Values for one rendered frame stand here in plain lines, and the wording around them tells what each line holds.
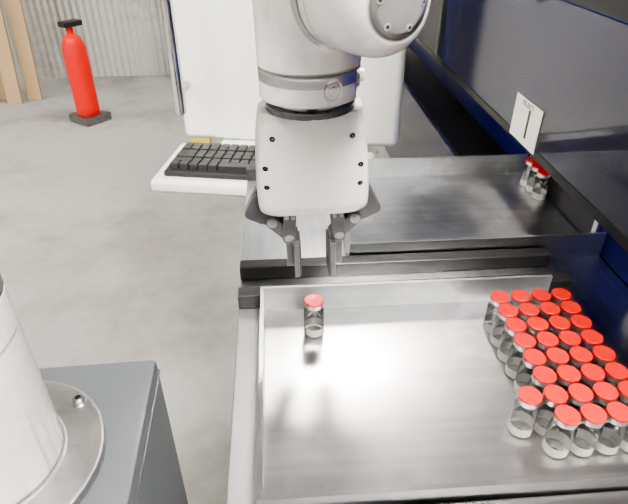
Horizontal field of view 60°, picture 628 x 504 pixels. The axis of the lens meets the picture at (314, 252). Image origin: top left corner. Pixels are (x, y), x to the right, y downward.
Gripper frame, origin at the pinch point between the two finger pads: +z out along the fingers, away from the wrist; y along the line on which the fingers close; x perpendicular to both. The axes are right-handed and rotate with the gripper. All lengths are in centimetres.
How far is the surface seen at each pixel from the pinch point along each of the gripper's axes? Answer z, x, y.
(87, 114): 90, -311, 129
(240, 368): 10.7, 4.8, 8.2
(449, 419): 10.9, 12.9, -11.4
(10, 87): 83, -358, 194
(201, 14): -9, -77, 17
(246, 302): 9.7, -4.7, 7.7
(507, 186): 11.4, -33.0, -34.3
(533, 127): -2.8, -22.7, -31.4
